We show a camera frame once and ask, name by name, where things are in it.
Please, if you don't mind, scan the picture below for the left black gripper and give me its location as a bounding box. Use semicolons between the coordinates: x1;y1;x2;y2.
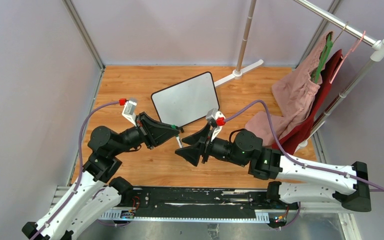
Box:
111;111;180;156

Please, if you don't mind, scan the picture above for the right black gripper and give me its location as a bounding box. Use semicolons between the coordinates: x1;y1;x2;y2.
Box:
175;123;248;168

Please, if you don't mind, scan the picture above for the small whiteboard black frame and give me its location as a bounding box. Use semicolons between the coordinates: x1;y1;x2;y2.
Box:
151;71;220;127

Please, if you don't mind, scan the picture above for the whiteboard marker white body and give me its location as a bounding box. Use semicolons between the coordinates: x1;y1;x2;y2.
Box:
175;135;183;148

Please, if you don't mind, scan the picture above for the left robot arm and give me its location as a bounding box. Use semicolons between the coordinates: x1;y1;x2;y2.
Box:
21;112;181;240

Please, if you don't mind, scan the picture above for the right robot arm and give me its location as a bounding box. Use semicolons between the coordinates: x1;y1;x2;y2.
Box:
175;124;372;213

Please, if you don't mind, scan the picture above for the dark red garment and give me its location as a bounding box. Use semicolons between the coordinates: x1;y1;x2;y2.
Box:
271;49;343;154

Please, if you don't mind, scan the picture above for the pink garment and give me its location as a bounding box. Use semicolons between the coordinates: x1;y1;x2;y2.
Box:
244;31;334;147

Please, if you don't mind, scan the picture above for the green clothes hanger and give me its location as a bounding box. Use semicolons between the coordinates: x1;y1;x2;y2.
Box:
311;31;334;84

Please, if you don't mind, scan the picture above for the pink clothes hanger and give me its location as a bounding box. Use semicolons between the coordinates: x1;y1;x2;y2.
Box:
329;30;366;84

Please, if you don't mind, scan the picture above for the metal clothes rack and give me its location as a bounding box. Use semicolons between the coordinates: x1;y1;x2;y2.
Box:
214;0;384;138

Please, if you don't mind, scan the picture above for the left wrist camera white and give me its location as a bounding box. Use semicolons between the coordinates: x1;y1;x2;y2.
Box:
118;98;138;126

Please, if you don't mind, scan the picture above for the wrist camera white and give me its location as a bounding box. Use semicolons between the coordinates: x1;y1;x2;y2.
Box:
118;98;138;126
205;108;227;143

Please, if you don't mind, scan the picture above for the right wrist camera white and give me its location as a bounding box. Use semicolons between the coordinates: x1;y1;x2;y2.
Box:
205;108;227;143

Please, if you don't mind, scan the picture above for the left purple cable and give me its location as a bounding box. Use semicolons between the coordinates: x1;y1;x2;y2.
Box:
29;100;123;240

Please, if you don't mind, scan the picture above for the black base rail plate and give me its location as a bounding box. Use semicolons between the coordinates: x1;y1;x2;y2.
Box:
50;185;349;229

